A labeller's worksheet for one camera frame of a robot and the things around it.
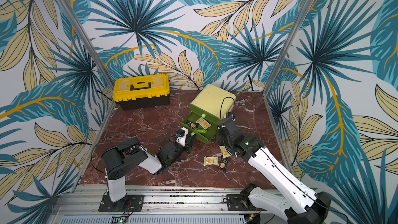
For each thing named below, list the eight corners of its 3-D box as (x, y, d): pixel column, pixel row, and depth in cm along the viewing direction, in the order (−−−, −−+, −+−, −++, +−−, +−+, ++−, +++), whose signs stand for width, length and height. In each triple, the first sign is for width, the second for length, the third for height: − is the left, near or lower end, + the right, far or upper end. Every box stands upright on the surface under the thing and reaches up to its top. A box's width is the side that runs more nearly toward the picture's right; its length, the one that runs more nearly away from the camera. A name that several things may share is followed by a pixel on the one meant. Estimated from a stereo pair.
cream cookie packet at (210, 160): (203, 165, 87) (203, 164, 86) (203, 157, 90) (203, 156, 89) (218, 165, 88) (218, 164, 86) (217, 157, 90) (218, 156, 89)
